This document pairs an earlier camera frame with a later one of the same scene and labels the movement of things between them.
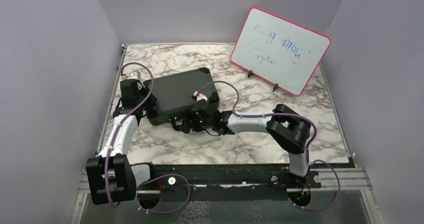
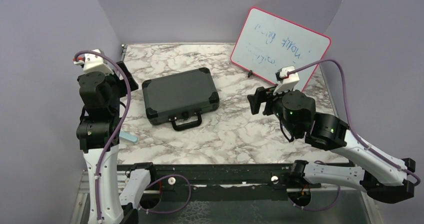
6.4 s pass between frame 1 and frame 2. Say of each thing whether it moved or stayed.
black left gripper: moved
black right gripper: moved
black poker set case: stayed
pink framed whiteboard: stayed
